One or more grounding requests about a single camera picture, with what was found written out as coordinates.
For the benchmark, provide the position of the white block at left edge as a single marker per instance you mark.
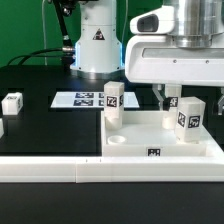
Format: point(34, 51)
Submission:
point(1, 128)

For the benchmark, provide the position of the white L-shaped obstacle fence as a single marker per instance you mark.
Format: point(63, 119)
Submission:
point(111, 169)

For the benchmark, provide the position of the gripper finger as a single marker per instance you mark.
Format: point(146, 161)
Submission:
point(158, 90)
point(220, 103)

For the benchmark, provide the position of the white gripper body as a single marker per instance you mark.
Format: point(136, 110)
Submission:
point(177, 44)

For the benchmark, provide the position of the white square table top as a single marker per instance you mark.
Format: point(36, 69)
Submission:
point(142, 134)

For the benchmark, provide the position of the white marker plate with tags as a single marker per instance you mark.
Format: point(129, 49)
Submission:
point(88, 100)

